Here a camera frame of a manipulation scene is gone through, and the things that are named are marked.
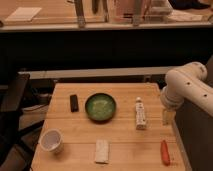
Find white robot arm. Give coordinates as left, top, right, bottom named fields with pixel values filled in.
left=160, top=62, right=213, bottom=125

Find green ceramic bowl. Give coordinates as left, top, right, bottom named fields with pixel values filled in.
left=85, top=93, right=116, bottom=122

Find white tube with label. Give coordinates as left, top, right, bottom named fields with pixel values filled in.
left=135, top=97, right=146, bottom=130

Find white folded cloth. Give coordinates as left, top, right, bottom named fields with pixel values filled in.
left=94, top=140, right=109, bottom=164

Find black rectangular block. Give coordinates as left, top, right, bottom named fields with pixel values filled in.
left=70, top=94, right=79, bottom=112

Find white paper on floor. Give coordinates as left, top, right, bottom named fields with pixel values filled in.
left=6, top=7, right=42, bottom=22

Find grey metal rail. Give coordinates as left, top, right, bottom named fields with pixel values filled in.
left=20, top=66, right=173, bottom=79

